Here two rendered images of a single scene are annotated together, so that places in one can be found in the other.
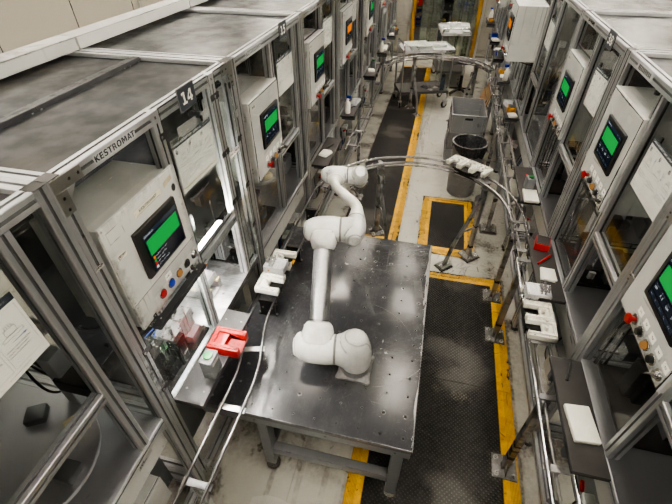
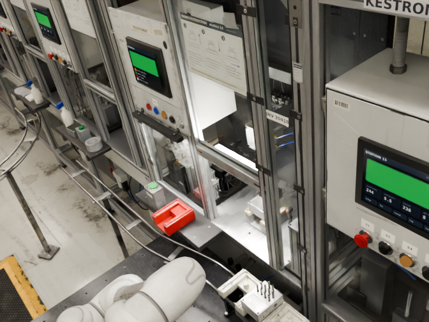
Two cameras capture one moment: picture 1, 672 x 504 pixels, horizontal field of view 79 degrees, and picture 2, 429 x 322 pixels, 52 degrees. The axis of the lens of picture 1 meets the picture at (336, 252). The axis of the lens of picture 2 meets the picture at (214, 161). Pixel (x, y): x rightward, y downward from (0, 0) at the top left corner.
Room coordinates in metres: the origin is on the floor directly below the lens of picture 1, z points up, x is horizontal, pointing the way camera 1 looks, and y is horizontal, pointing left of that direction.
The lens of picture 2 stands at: (2.45, -0.45, 2.31)
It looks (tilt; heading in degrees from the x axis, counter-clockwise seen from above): 35 degrees down; 133
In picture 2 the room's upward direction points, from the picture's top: 10 degrees counter-clockwise
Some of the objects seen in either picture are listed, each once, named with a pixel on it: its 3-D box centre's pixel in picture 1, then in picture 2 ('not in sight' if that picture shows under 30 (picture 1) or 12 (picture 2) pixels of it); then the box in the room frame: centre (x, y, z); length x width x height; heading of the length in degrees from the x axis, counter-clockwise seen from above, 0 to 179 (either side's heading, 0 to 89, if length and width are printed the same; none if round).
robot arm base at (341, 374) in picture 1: (356, 361); not in sight; (1.26, -0.10, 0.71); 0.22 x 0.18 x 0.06; 166
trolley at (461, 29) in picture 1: (451, 52); not in sight; (8.00, -2.13, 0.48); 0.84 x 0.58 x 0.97; 174
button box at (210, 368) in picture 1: (208, 363); (157, 195); (1.08, 0.58, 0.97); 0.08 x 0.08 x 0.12; 76
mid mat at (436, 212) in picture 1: (446, 224); not in sight; (3.41, -1.16, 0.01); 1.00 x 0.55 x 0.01; 166
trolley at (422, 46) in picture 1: (423, 72); not in sight; (6.86, -1.43, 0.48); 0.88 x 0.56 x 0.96; 94
